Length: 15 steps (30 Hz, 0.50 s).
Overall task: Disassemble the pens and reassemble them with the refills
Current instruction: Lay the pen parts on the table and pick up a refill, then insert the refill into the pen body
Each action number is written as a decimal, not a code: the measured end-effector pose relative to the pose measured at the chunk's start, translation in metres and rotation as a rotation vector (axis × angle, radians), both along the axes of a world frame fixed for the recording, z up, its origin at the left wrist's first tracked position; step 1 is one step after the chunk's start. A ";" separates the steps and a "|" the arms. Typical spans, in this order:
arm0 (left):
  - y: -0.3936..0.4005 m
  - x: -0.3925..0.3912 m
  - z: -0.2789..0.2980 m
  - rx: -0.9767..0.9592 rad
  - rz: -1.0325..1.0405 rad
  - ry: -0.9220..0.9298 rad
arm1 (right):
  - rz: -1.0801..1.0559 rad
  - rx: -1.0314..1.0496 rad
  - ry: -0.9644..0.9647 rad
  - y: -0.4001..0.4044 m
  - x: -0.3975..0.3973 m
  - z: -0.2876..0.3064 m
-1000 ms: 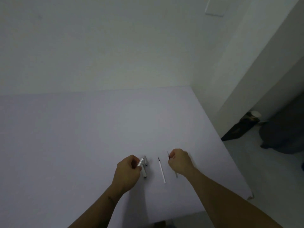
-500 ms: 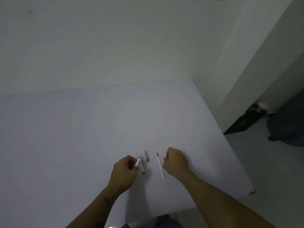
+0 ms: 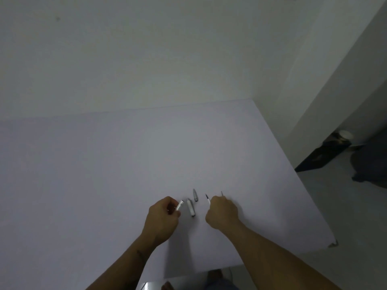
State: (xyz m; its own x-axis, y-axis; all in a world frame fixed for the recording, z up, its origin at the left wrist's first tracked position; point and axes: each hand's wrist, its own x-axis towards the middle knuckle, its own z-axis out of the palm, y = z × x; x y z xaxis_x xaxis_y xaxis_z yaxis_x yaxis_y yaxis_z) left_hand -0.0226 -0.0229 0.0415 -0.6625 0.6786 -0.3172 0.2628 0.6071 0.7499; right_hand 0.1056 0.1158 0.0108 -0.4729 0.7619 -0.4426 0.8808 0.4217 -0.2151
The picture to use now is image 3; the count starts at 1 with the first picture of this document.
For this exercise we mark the person's left forearm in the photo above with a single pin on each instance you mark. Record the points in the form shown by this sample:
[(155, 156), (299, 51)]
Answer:
[(130, 262)]

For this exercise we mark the person's left foot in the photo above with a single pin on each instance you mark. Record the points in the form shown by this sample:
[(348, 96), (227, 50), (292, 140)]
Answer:
[(167, 286)]

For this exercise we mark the white pen barrel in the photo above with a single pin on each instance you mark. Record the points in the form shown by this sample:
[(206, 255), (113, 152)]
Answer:
[(180, 205)]

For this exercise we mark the person's right forearm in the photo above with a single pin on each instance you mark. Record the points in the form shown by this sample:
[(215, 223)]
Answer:
[(272, 262)]

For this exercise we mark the person's right hand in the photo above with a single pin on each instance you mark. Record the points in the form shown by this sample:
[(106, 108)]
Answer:
[(222, 215)]

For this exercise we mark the person's right fingers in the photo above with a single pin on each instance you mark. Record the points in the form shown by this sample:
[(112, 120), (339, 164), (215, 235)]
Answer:
[(214, 202)]

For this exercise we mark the person's left hand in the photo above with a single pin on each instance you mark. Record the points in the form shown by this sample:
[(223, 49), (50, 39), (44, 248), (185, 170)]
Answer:
[(158, 220)]

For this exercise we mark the grey cone pen tip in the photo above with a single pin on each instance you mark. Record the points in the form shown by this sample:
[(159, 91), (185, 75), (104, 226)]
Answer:
[(195, 195)]

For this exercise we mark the jar with white lid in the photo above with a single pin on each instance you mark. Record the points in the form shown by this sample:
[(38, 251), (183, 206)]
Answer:
[(344, 135)]

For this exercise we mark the person's left fingers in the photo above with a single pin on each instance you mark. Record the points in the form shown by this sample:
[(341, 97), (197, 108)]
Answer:
[(171, 204)]

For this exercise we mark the flat black box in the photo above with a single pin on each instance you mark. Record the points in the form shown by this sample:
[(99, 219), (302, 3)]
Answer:
[(320, 154)]

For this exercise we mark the white pen cap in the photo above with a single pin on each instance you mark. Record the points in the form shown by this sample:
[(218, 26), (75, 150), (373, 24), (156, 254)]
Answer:
[(191, 208)]

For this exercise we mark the thin pen refill black tip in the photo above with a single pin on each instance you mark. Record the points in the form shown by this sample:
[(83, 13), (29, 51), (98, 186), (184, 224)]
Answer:
[(208, 200)]

